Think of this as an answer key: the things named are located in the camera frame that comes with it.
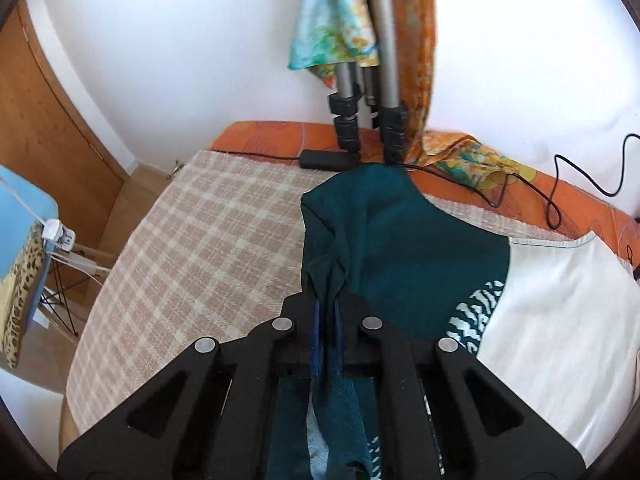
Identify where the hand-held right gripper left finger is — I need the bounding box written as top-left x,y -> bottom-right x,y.
56,294 -> 323,480

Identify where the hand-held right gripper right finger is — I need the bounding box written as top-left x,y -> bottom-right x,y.
334,294 -> 587,480

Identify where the teal and white top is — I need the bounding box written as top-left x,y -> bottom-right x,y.
265,164 -> 638,480

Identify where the beige plaid blanket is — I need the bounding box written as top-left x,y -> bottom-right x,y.
65,149 -> 623,443

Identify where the black power adapter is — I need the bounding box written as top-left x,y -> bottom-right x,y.
299,149 -> 362,171

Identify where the orange patterned bedsheet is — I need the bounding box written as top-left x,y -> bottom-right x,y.
207,120 -> 640,273

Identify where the white charger block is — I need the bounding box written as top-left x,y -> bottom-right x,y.
65,252 -> 109,275

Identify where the white power strip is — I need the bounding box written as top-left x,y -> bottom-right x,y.
42,219 -> 77,252

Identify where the grey tripod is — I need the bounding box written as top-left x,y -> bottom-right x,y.
327,0 -> 410,167

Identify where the leopard print cloth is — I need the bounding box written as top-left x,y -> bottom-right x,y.
0,220 -> 52,369

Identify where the orange and turquoise scarf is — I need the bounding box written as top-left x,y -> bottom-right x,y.
287,0 -> 522,195

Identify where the wooden door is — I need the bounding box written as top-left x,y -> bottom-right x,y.
0,0 -> 137,263

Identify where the black cable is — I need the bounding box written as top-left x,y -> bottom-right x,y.
226,134 -> 640,230

